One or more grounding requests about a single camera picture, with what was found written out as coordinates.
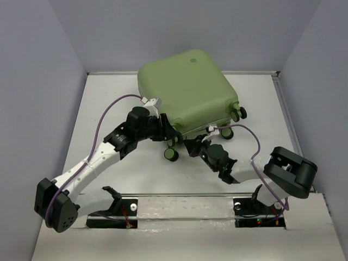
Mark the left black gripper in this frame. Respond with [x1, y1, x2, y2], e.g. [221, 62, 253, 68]
[135, 114, 178, 142]

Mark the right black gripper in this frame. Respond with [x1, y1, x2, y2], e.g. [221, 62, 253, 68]
[182, 134, 218, 172]

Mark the green hard-shell suitcase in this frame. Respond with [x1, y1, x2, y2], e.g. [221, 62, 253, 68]
[137, 48, 247, 161]

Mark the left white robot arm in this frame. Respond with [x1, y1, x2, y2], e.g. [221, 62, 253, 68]
[34, 107, 182, 233]

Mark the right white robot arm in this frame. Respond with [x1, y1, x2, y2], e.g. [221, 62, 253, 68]
[183, 135, 318, 213]

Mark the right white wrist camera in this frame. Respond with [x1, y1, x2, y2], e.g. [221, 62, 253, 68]
[202, 125, 220, 142]

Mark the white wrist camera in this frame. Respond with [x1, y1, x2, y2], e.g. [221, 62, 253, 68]
[141, 97, 161, 117]
[202, 125, 220, 142]

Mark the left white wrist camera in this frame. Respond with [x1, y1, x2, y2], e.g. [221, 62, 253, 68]
[141, 97, 161, 117]

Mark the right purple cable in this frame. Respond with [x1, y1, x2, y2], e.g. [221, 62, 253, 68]
[214, 124, 290, 212]

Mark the purple cable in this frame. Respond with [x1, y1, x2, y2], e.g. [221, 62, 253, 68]
[214, 124, 290, 212]
[45, 94, 145, 228]

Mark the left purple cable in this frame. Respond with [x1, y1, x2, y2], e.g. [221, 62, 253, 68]
[45, 94, 145, 228]

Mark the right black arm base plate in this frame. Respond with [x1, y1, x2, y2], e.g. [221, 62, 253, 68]
[233, 197, 285, 228]

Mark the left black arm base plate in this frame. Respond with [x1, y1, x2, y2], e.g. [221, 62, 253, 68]
[86, 197, 138, 229]

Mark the metal table edge rail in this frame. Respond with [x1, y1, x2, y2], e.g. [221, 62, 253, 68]
[271, 71, 315, 193]

